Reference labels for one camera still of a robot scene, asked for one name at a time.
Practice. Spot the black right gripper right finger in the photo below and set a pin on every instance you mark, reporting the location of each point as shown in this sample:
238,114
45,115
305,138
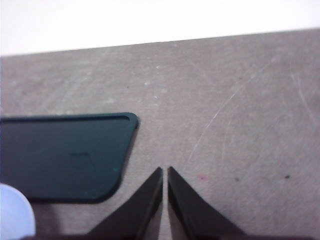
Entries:
191,217

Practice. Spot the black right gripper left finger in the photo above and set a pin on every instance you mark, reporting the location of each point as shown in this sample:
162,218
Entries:
139,218

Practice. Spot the light blue plate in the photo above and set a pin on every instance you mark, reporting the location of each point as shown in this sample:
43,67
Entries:
17,215

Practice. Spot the dark green rectangular tray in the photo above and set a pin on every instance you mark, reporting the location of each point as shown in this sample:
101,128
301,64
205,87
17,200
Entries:
67,157

